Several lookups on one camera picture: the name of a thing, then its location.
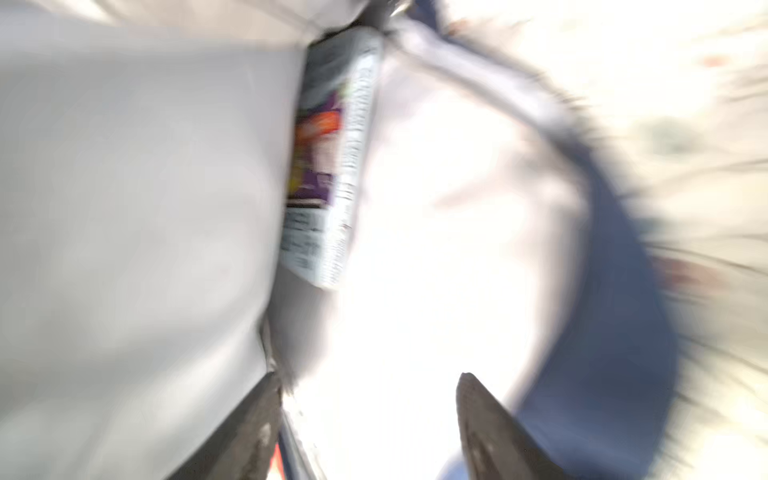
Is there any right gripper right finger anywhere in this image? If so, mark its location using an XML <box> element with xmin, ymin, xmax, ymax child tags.
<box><xmin>456</xmin><ymin>373</ymin><xmax>569</xmax><ymax>480</ymax></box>

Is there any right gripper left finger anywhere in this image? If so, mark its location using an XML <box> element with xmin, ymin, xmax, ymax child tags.
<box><xmin>170</xmin><ymin>372</ymin><xmax>282</xmax><ymax>480</ymax></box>

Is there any navy blue student backpack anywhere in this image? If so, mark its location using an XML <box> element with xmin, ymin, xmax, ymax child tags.
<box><xmin>383</xmin><ymin>0</ymin><xmax>682</xmax><ymax>480</ymax></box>

